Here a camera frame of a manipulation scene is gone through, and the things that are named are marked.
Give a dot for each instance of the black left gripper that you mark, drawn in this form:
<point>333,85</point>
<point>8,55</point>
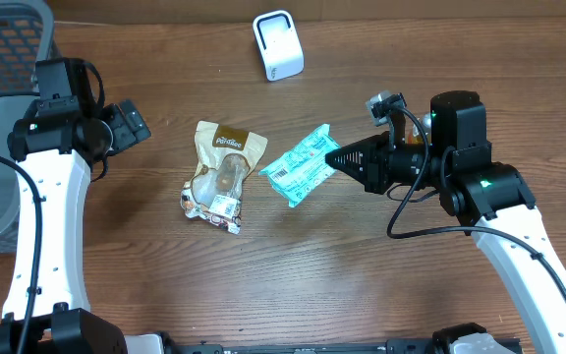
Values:
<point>123,135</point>

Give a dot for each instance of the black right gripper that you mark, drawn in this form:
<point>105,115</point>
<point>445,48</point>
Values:
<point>371,173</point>

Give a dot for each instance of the teal tissue pack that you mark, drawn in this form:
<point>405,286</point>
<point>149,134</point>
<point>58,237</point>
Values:
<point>296,173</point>

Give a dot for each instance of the brown snack packet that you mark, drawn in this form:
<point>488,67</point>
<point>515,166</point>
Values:
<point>226,157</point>

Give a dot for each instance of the white red snack wrapper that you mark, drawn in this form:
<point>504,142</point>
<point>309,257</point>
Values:
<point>223,211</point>

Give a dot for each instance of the yellow oil bottle silver cap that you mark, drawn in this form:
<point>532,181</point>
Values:
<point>415,136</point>

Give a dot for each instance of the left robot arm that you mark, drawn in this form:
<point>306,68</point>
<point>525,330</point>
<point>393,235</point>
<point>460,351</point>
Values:
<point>53,148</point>

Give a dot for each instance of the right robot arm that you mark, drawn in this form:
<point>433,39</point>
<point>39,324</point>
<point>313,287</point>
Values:
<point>491,200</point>

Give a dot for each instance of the white barcode scanner stand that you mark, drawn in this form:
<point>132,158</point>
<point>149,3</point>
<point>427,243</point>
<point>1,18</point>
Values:
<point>279,45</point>

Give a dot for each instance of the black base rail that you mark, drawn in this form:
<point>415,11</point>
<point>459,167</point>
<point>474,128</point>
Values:
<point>390,346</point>

